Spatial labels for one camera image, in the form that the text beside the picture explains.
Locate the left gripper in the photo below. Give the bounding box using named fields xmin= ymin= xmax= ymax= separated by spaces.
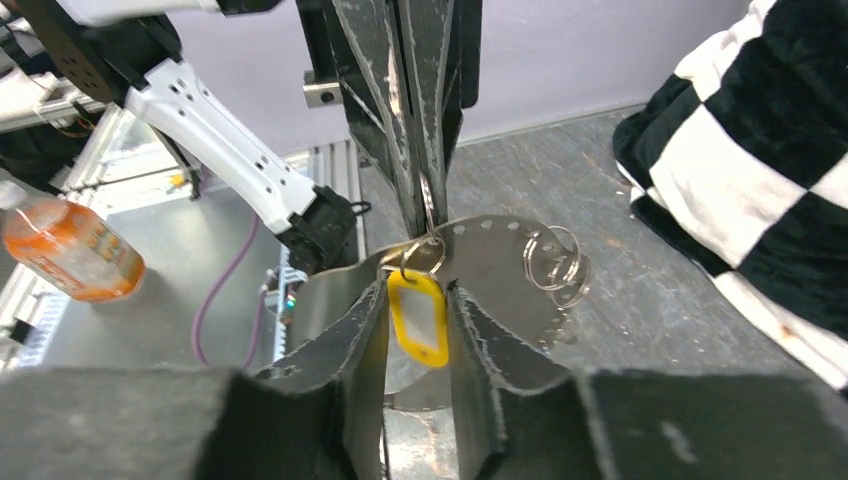
xmin=296 ymin=0 xmax=483 ymax=238

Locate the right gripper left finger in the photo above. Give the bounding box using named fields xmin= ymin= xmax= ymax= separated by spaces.
xmin=257 ymin=281 xmax=389 ymax=479

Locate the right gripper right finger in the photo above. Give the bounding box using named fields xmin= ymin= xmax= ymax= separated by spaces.
xmin=448 ymin=281 xmax=577 ymax=479

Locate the yellow tagged key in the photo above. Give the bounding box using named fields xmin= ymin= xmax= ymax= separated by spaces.
xmin=380 ymin=235 xmax=449 ymax=369

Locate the metal key organizer plate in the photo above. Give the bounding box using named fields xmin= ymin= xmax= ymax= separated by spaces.
xmin=288 ymin=215 xmax=590 ymax=412

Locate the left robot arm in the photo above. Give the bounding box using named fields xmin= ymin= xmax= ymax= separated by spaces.
xmin=18 ymin=0 xmax=483 ymax=274

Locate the orange drink bottle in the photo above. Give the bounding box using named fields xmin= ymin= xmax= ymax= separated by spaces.
xmin=1 ymin=180 xmax=146 ymax=303

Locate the black white checkered blanket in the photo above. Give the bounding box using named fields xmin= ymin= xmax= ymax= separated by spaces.
xmin=612 ymin=1 xmax=847 ymax=393

